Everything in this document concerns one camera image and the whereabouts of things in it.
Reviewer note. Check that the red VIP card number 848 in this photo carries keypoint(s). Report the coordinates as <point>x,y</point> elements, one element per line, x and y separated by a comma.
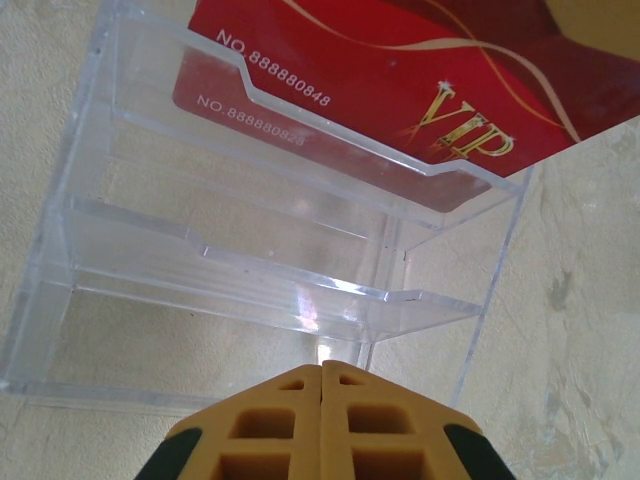
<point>375,60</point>

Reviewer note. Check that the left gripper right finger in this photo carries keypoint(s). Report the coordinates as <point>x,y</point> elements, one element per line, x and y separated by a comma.
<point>380,425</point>

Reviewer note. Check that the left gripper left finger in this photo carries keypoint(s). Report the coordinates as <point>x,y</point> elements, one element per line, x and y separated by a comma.
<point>270,425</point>

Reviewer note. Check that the red VIP card number 828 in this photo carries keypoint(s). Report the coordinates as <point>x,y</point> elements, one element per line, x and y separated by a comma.
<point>210,90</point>

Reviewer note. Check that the clear acrylic card holder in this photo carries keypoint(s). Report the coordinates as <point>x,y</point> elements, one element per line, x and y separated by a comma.
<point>200,280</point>

